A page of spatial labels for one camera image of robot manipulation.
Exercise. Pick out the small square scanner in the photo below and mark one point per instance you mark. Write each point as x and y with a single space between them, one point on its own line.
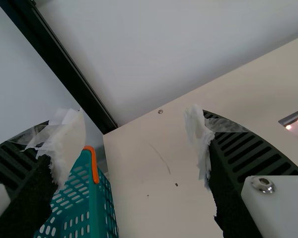
296 124

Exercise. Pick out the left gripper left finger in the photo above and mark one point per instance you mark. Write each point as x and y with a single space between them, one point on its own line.
20 173

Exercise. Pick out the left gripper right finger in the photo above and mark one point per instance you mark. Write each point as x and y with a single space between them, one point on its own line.
253 178

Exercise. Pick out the teal shopping basket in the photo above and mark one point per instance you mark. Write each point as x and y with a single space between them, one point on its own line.
84 198

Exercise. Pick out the black post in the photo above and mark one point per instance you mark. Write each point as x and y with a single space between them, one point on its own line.
64 64

